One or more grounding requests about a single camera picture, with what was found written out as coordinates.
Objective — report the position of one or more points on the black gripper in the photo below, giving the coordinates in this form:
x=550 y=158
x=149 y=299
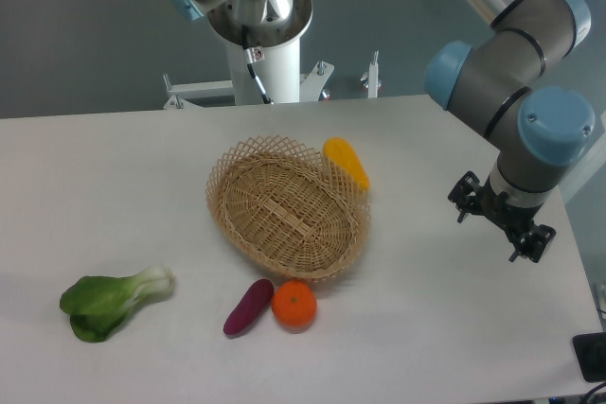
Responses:
x=496 y=202

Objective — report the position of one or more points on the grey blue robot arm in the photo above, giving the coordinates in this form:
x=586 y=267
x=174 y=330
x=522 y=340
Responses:
x=539 y=134

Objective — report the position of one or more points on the green bok choy vegetable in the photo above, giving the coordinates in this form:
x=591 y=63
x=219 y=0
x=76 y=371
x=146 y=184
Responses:
x=97 y=305

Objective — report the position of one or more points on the black device at table edge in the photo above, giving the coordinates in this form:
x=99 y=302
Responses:
x=590 y=352

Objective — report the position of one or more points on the yellow mango fruit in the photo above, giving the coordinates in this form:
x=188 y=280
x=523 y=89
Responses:
x=340 y=151

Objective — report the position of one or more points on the woven wicker basket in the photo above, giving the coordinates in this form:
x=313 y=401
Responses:
x=289 y=208

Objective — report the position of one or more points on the orange tangerine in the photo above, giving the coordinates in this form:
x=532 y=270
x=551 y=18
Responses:
x=294 y=304

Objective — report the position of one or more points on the purple sweet potato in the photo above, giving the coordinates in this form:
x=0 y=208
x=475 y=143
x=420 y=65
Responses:
x=252 y=304

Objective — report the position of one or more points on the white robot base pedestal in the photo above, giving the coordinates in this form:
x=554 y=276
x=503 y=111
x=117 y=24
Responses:
x=262 y=43

